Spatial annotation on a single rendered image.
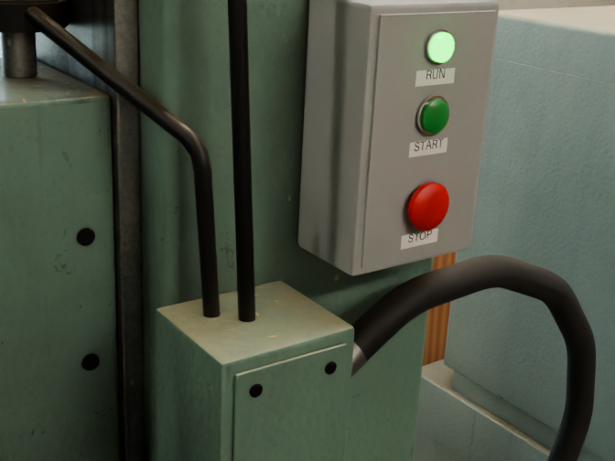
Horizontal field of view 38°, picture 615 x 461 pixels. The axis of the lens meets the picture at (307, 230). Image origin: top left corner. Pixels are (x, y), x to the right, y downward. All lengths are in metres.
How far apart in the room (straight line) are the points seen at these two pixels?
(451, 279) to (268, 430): 0.18
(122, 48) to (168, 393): 0.20
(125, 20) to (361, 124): 0.14
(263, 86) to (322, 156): 0.05
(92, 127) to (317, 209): 0.14
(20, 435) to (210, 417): 0.14
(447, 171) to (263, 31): 0.14
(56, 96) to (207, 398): 0.19
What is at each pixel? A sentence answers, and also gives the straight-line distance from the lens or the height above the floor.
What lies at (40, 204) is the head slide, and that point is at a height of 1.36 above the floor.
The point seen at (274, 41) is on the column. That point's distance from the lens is 0.54.
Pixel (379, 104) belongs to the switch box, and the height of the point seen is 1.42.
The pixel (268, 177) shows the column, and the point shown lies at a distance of 0.55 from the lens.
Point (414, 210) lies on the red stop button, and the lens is 0.54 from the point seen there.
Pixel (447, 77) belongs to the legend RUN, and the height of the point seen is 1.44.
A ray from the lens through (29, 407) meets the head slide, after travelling 0.59.
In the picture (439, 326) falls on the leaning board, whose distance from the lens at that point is 2.38.
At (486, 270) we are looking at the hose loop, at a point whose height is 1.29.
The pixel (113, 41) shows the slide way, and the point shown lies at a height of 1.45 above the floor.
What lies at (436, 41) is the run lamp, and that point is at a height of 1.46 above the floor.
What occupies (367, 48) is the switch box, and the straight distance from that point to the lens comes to 0.50.
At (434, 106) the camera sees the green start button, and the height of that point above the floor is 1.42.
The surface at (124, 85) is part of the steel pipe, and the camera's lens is 0.52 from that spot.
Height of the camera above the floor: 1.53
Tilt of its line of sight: 20 degrees down
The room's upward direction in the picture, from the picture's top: 3 degrees clockwise
